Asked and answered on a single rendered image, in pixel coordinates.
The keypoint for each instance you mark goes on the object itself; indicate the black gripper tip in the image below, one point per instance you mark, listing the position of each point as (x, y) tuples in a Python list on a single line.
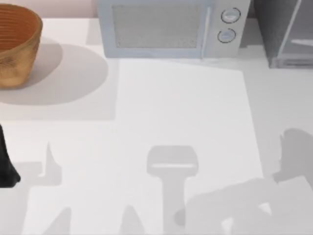
[(6, 169)]

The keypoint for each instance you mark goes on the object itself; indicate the round microwave knob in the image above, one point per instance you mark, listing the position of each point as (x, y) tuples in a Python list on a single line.
[(226, 35), (230, 14)]

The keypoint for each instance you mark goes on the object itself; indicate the pale microwave oven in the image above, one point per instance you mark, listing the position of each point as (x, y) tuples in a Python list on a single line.
[(227, 50)]

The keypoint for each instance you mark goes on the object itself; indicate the grey cabinet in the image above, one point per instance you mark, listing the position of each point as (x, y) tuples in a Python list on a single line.
[(283, 31)]

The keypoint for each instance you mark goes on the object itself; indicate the microwave oven door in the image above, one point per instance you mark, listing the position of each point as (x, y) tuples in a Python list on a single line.
[(156, 27)]

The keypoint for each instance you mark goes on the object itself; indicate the brown woven basket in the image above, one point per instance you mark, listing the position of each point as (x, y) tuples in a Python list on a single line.
[(17, 49)]

